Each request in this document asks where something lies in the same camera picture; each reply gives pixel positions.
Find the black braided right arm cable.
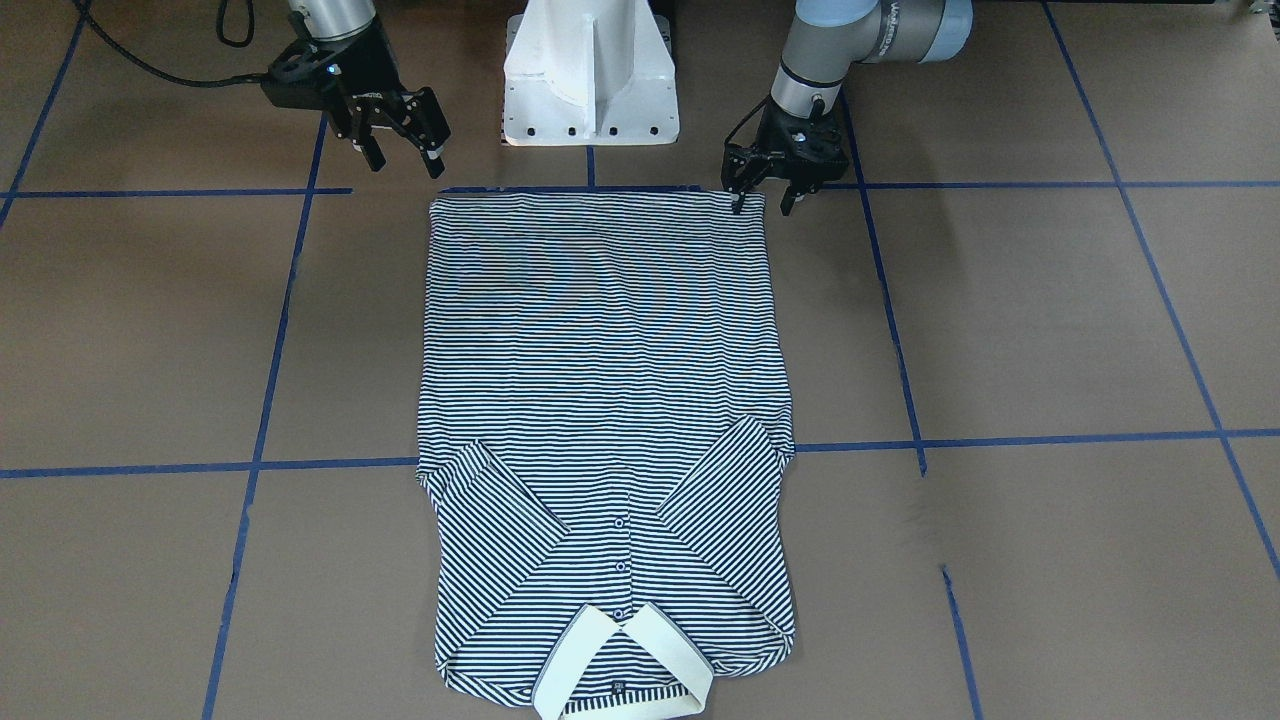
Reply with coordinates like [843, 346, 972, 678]
[70, 0, 301, 88]

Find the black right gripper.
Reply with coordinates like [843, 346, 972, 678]
[261, 26, 451, 179]

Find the navy white striped polo shirt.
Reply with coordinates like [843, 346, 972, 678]
[417, 191, 796, 719]

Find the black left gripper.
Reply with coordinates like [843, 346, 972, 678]
[722, 95, 850, 217]

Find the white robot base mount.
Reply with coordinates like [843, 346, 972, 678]
[500, 1, 681, 147]

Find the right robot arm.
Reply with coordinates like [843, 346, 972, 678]
[261, 1, 451, 179]

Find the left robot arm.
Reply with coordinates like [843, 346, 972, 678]
[721, 1, 974, 215]

